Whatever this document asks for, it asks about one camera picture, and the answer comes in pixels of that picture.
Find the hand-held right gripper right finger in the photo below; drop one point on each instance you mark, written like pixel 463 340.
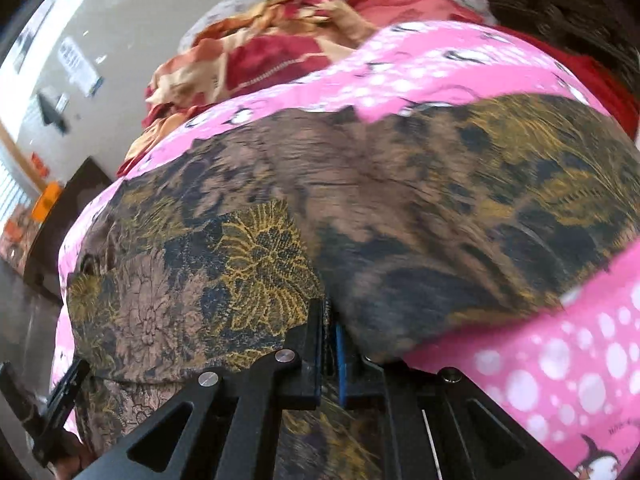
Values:
pixel 343 370

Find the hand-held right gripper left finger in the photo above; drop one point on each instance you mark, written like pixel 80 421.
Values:
pixel 311 360

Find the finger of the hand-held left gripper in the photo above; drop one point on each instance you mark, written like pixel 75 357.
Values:
pixel 62 400

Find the brown floral garment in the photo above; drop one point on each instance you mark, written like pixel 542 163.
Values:
pixel 400 210

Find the dark wooden board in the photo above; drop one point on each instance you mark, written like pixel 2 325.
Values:
pixel 55 240

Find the orange box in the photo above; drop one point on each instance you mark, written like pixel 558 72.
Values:
pixel 46 202

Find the red and gold floral cloth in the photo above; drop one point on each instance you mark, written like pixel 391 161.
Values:
pixel 260 60

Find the pink penguin blanket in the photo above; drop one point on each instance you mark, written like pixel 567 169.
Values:
pixel 425 70

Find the salmon red cloth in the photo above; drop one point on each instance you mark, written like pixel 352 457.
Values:
pixel 415 5

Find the dark carved wooden headboard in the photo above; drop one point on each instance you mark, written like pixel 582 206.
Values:
pixel 565 15

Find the black wall fixture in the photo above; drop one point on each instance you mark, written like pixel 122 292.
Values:
pixel 52 110

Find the white wall poster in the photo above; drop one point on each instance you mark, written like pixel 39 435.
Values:
pixel 80 67

